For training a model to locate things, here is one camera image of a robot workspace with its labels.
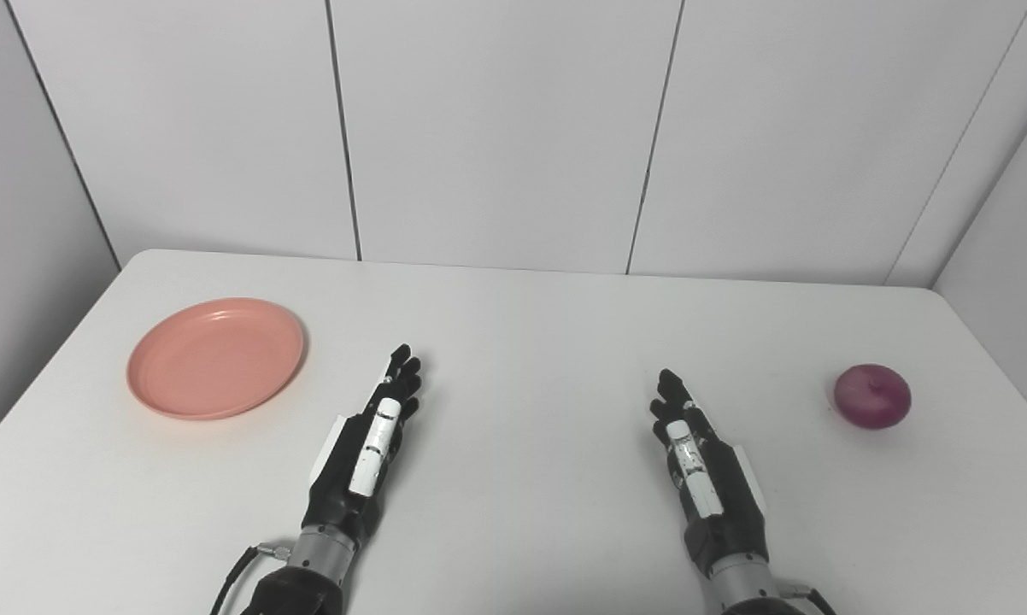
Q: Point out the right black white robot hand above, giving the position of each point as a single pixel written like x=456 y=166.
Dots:
x=718 y=504

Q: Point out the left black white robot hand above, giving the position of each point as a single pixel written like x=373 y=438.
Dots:
x=343 y=487

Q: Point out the pink plastic plate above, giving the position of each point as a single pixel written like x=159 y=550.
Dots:
x=214 y=359

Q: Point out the red onion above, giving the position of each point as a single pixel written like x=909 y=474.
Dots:
x=872 y=397

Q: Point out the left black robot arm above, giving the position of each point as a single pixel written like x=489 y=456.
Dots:
x=308 y=572

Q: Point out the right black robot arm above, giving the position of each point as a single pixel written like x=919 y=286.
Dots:
x=744 y=585

